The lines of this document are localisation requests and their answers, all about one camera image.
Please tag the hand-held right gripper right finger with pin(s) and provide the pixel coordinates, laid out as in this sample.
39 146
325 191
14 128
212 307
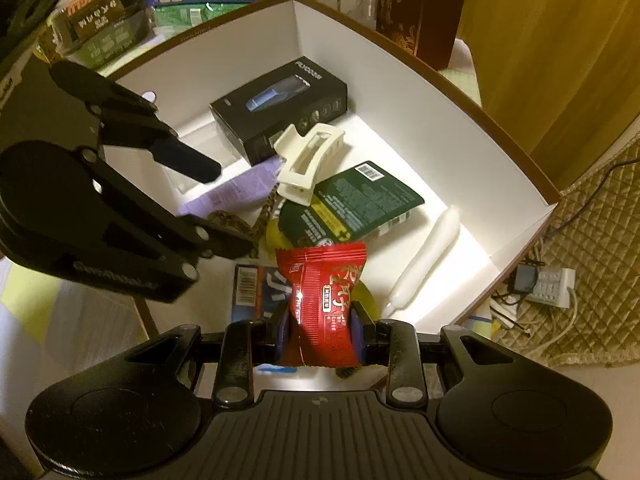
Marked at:
356 332

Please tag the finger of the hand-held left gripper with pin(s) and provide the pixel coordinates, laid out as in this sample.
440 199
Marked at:
225 242
190 162

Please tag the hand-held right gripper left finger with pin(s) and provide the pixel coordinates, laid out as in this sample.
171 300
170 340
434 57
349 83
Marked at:
282 335

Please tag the red snack packet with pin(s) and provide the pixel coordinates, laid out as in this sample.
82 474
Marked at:
320 300

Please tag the purple cream tube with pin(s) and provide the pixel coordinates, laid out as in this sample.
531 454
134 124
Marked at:
235 195

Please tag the blue card box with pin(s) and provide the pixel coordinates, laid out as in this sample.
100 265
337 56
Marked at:
270 285

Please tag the leopard print hair clip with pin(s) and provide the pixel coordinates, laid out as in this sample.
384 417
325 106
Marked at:
267 210

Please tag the black shaver box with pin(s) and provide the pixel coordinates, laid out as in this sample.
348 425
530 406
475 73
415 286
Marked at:
260 120

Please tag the white hair claw clip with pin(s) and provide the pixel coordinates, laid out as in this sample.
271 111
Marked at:
300 185

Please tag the white plastic tube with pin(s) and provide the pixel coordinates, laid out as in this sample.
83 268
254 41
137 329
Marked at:
425 260

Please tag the dark green packet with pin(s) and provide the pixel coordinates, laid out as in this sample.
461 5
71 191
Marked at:
360 200

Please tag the brown cardboard box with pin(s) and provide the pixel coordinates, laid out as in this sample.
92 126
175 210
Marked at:
400 110

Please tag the green carton box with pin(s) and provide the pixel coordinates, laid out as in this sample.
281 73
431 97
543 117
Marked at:
190 17

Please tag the black and green food box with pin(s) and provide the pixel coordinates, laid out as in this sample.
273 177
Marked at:
100 20

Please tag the white power strip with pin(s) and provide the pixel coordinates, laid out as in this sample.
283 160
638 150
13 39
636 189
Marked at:
550 285

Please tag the dark brown gift box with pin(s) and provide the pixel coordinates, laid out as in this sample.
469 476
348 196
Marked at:
400 10

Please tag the quilted cover chair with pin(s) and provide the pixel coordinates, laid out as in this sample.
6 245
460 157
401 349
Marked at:
600 240

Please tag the wooden door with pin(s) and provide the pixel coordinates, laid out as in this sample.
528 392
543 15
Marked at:
550 60

